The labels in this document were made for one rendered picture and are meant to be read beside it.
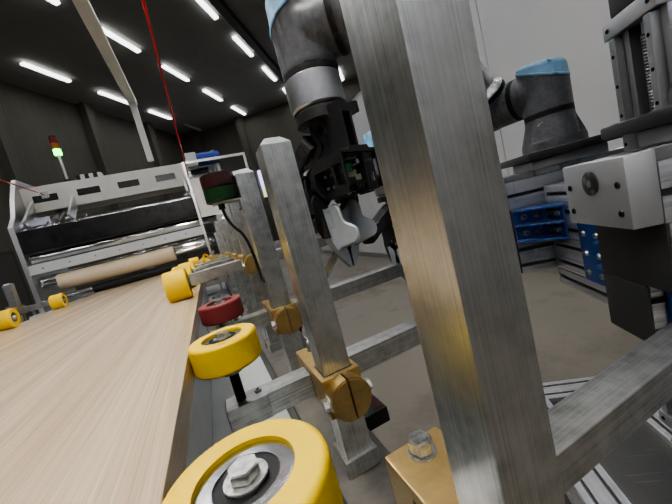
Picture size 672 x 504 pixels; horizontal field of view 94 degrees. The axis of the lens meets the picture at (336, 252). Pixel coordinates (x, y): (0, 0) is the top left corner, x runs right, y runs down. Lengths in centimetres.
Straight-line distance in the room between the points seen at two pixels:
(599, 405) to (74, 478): 36
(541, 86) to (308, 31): 73
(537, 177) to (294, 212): 77
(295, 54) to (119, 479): 43
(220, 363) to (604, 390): 35
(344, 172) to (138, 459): 31
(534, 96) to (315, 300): 85
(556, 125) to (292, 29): 76
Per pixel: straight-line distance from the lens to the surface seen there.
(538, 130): 105
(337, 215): 42
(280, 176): 36
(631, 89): 94
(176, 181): 325
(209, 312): 63
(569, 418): 32
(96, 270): 301
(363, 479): 46
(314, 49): 45
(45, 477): 30
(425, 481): 26
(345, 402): 39
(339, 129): 41
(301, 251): 36
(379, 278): 74
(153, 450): 26
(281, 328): 60
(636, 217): 52
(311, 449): 18
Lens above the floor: 101
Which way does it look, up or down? 7 degrees down
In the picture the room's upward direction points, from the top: 15 degrees counter-clockwise
